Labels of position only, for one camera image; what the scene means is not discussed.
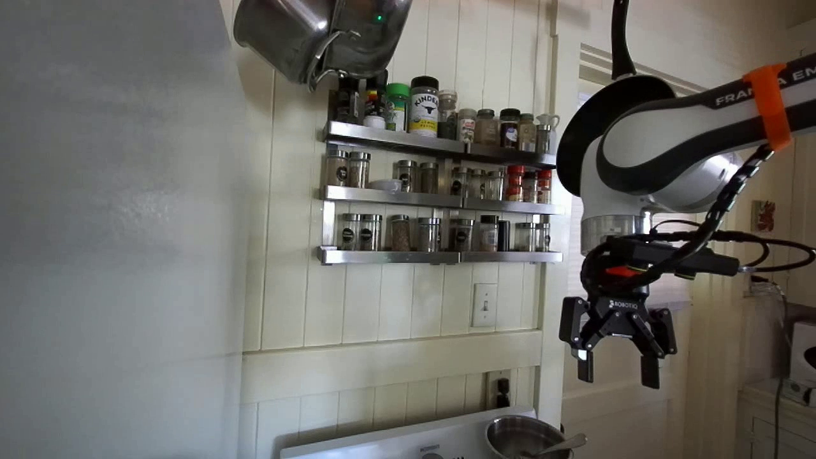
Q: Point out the dark spice bottle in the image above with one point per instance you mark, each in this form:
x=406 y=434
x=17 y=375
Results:
x=346 y=98

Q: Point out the white gas stove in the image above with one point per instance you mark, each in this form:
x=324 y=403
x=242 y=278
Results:
x=383 y=445

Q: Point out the metal spice shelf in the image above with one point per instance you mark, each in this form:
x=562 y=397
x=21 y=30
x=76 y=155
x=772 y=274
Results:
x=425 y=203
x=398 y=142
x=425 y=255

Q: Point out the black label spice jar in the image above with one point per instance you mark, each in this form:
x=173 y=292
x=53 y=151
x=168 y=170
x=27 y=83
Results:
x=512 y=128

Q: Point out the metal bowl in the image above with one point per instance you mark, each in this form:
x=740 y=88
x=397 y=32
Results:
x=525 y=436

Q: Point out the brown wall plate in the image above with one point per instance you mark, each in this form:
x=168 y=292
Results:
x=764 y=215

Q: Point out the glass spice jar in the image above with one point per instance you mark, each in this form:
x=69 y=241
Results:
x=475 y=183
x=460 y=232
x=466 y=128
x=494 y=184
x=489 y=232
x=525 y=236
x=486 y=128
x=548 y=134
x=372 y=230
x=335 y=166
x=527 y=130
x=359 y=170
x=398 y=232
x=347 y=230
x=425 y=178
x=448 y=115
x=457 y=180
x=544 y=232
x=405 y=178

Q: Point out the hanging steel pot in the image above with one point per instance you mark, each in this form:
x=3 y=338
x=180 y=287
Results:
x=281 y=40

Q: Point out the white wall outlet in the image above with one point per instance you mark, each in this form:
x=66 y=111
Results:
x=484 y=304

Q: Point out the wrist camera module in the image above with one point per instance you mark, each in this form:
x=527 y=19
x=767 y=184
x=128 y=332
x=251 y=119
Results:
x=628 y=271

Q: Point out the small white label bottle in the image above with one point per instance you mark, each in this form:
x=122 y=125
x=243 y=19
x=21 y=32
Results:
x=374 y=111

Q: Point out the white door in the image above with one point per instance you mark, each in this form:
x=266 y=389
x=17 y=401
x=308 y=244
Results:
x=620 y=425

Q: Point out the white box device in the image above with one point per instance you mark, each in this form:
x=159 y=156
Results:
x=804 y=357

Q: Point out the green cap spice bottle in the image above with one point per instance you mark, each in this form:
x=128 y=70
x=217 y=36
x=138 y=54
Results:
x=397 y=106

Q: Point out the black wall outlet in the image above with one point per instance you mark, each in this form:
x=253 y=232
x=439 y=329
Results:
x=500 y=390

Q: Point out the large black lid jar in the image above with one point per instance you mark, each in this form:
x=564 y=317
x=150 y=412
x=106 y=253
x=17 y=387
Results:
x=425 y=106

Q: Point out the red cap spice jar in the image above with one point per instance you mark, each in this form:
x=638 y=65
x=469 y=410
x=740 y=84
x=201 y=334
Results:
x=517 y=183
x=544 y=184

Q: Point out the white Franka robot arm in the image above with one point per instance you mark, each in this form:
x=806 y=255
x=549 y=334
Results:
x=665 y=162

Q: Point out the white refrigerator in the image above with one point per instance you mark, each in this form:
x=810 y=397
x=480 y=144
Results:
x=119 y=255

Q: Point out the white cabinet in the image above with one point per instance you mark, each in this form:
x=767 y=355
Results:
x=767 y=425

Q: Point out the hanging steel bowl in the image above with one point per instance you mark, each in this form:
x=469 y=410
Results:
x=365 y=35

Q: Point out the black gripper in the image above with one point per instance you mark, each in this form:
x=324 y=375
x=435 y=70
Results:
x=620 y=315

